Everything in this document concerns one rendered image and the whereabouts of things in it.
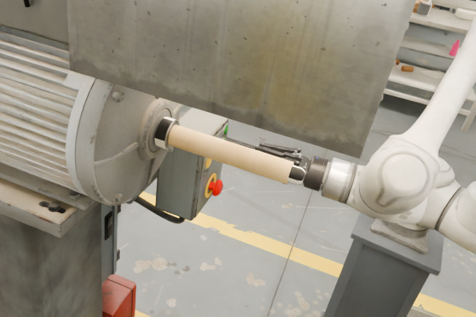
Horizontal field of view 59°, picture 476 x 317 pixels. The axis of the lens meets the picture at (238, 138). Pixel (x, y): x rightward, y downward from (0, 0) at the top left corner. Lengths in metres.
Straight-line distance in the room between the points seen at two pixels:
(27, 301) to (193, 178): 0.38
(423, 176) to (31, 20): 0.60
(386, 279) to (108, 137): 1.15
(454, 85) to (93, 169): 0.69
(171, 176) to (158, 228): 1.39
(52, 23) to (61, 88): 0.08
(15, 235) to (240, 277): 1.47
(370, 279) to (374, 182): 0.83
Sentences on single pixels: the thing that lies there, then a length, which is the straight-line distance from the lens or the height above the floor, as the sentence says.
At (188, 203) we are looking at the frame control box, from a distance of 0.94.
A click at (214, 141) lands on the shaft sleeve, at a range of 0.59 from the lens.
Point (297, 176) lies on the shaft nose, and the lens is 0.57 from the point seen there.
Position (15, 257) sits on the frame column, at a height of 0.98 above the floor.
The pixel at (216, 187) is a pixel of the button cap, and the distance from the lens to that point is 0.97.
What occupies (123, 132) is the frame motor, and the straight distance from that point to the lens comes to 0.57.
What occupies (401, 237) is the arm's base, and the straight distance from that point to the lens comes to 1.46.
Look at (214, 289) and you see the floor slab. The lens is 2.06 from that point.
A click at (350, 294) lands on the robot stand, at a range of 1.60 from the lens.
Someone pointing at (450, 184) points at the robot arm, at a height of 0.93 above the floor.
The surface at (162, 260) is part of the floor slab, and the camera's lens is 2.15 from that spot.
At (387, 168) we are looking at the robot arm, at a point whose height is 1.23.
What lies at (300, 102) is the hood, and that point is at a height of 1.42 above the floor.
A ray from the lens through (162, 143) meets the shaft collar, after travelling 0.61.
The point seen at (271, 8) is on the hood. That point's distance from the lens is 0.35.
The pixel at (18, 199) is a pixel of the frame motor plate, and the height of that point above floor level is 1.12.
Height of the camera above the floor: 1.57
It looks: 30 degrees down
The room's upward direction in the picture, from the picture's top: 10 degrees clockwise
